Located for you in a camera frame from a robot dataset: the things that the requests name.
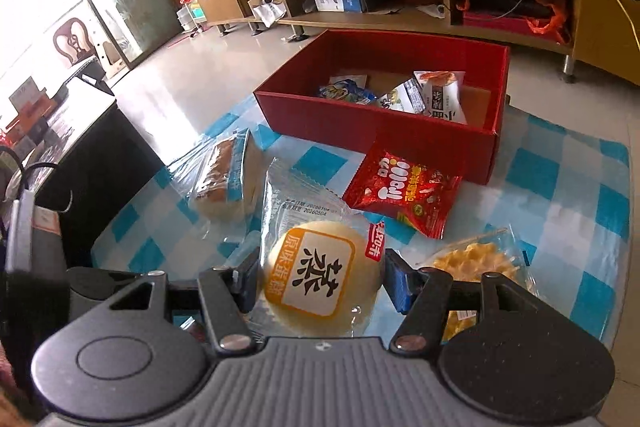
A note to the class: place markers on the white noodle snack packet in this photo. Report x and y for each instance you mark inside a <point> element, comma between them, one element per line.
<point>442,97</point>

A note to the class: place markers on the white paper bag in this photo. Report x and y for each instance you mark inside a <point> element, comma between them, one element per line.
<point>267,9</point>

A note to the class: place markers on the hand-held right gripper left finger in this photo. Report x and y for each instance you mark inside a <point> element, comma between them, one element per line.
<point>247,279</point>

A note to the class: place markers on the orange plastic bag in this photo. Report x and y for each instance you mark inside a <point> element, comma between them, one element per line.
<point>550,22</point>

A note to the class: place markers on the round steamed cake packet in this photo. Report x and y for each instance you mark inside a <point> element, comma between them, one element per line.
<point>310,277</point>

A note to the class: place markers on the wooden chair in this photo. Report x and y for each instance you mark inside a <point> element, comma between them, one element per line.
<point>72,39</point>

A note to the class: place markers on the black side table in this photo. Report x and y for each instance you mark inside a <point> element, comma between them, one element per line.
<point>100,157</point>

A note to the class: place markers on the red candy packet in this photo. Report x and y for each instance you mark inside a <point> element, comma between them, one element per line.
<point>405,192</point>

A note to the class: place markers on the blue and white box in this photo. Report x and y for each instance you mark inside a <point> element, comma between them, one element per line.
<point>337,1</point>

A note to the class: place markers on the blue snack packet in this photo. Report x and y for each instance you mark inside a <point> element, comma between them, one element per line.
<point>345,92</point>

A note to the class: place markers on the blue and white checked tablecloth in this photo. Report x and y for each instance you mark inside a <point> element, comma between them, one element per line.
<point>550,207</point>

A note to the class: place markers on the sliced bread packet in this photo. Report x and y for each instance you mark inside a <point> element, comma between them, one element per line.
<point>220,177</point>

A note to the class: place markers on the pink flat box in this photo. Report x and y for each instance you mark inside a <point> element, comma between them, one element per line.
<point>500,24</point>

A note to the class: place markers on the red cardboard box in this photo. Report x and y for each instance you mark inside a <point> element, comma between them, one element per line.
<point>380,127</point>

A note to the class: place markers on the waffle packet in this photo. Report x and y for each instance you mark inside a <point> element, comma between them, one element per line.
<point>470,257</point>

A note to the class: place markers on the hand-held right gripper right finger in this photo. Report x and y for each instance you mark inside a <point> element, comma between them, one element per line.
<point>399,282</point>

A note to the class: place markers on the white and silver snack packet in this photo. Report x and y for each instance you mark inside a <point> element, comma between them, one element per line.
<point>400,97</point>

